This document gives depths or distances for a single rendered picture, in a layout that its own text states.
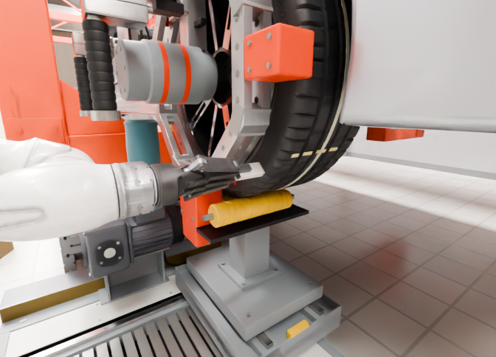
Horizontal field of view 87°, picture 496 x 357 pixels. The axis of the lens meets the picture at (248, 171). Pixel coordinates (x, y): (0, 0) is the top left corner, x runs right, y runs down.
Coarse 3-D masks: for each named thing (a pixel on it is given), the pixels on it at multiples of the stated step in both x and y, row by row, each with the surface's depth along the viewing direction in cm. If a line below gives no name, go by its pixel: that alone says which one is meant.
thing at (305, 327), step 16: (176, 272) 101; (192, 288) 94; (192, 304) 90; (208, 304) 86; (320, 304) 86; (336, 304) 83; (208, 320) 80; (224, 320) 79; (288, 320) 79; (304, 320) 75; (320, 320) 77; (336, 320) 82; (224, 336) 71; (240, 336) 74; (256, 336) 71; (272, 336) 74; (288, 336) 72; (304, 336) 74; (320, 336) 79; (224, 352) 72; (240, 352) 69; (256, 352) 68; (272, 352) 67; (288, 352) 71
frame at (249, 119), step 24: (240, 0) 43; (264, 0) 45; (168, 24) 81; (240, 24) 44; (264, 24) 46; (240, 48) 45; (240, 72) 46; (240, 96) 47; (264, 96) 48; (168, 120) 88; (240, 120) 47; (264, 120) 49; (168, 144) 84; (240, 144) 52
